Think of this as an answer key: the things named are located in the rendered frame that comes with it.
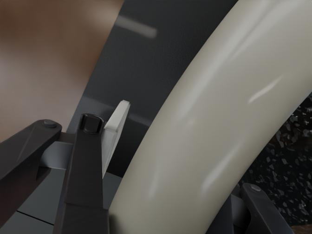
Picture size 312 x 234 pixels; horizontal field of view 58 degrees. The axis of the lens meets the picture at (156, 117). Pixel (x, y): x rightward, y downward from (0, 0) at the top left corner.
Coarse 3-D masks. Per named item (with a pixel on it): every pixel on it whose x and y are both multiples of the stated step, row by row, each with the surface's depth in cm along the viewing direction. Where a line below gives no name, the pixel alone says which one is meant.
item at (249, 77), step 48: (240, 0) 7; (288, 0) 6; (240, 48) 6; (288, 48) 6; (192, 96) 7; (240, 96) 6; (288, 96) 6; (144, 144) 8; (192, 144) 7; (240, 144) 7; (144, 192) 7; (192, 192) 7
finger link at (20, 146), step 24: (48, 120) 13; (0, 144) 10; (24, 144) 11; (48, 144) 12; (0, 168) 9; (24, 168) 10; (48, 168) 13; (0, 192) 9; (24, 192) 11; (0, 216) 9
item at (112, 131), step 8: (120, 104) 19; (128, 104) 20; (120, 112) 18; (112, 120) 16; (120, 120) 16; (104, 128) 15; (112, 128) 15; (120, 128) 17; (104, 136) 14; (112, 136) 14; (104, 144) 15; (112, 144) 15; (104, 152) 15; (112, 152) 17; (104, 160) 15; (104, 168) 15
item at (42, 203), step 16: (48, 176) 100; (112, 176) 115; (32, 192) 89; (48, 192) 92; (112, 192) 105; (32, 208) 83; (48, 208) 85; (16, 224) 75; (32, 224) 77; (48, 224) 79
